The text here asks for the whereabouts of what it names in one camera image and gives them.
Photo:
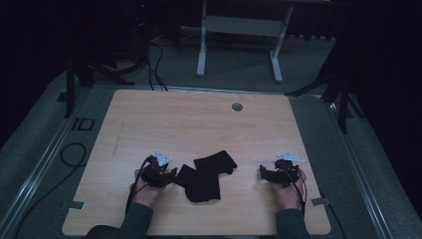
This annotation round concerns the black tripod stand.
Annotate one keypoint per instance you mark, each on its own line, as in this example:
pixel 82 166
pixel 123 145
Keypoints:
pixel 70 86
pixel 343 99

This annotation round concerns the person's right hand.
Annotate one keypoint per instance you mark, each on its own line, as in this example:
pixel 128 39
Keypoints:
pixel 289 195

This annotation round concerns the grey round table grommet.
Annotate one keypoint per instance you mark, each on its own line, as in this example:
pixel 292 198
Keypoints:
pixel 237 107

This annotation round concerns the grey tape piece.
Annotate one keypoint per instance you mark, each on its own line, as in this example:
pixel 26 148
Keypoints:
pixel 320 201
pixel 77 205

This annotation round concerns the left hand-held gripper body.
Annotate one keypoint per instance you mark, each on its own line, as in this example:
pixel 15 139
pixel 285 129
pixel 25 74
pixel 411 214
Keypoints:
pixel 155 174

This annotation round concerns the metal floor rail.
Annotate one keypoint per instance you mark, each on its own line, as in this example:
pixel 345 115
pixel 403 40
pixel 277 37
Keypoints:
pixel 31 181
pixel 360 179

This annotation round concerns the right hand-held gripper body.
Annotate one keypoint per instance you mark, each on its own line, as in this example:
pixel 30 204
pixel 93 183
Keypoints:
pixel 285 172

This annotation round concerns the black cloth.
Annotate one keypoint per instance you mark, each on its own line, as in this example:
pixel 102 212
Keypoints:
pixel 204 179

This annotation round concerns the person's left hand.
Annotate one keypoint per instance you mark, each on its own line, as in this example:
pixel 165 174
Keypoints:
pixel 146 194

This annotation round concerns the black floor tape marks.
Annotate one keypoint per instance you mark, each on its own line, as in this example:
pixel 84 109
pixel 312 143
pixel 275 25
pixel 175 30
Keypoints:
pixel 83 124

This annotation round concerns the white metal table frame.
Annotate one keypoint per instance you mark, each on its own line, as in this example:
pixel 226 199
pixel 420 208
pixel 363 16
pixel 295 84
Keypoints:
pixel 244 26

